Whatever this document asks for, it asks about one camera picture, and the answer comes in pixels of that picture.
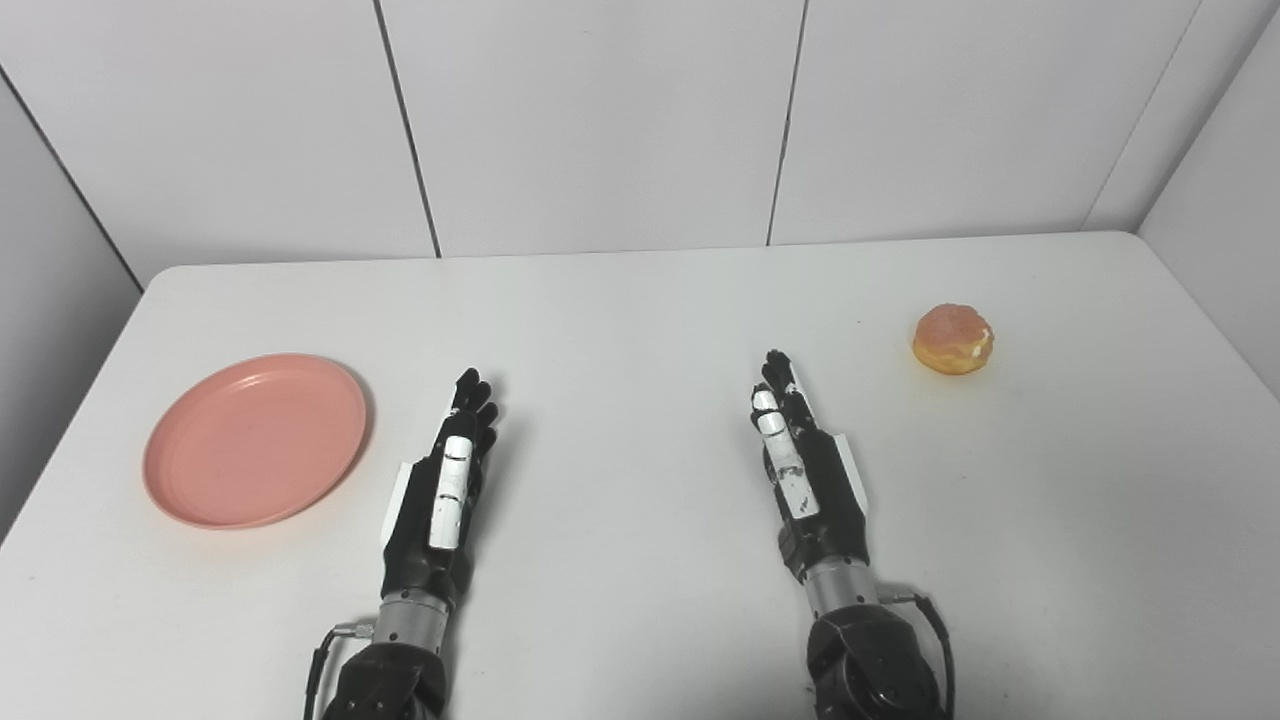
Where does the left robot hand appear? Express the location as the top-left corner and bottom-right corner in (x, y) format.
(379, 368), (500, 609)

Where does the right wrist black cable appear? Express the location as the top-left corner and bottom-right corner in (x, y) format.
(880, 592), (956, 720)

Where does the cream puff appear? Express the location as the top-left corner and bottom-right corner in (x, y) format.
(912, 304), (996, 376)

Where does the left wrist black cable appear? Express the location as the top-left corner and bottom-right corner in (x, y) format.
(303, 620), (377, 720)

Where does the pink plate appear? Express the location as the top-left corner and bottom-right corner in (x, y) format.
(142, 353), (369, 530)

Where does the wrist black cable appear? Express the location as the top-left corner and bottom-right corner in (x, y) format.
(880, 592), (956, 720)
(303, 620), (377, 720)

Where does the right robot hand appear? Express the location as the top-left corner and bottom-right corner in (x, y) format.
(751, 349), (872, 584)

